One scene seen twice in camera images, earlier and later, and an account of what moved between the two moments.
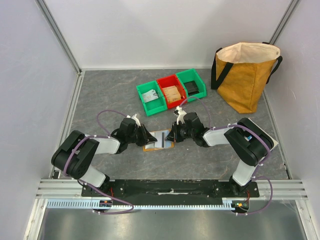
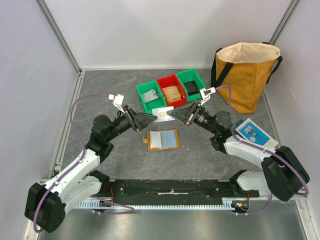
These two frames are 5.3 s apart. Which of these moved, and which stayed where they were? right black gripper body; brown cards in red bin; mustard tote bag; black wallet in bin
Moved: right black gripper body
Stayed: mustard tote bag; black wallet in bin; brown cards in red bin
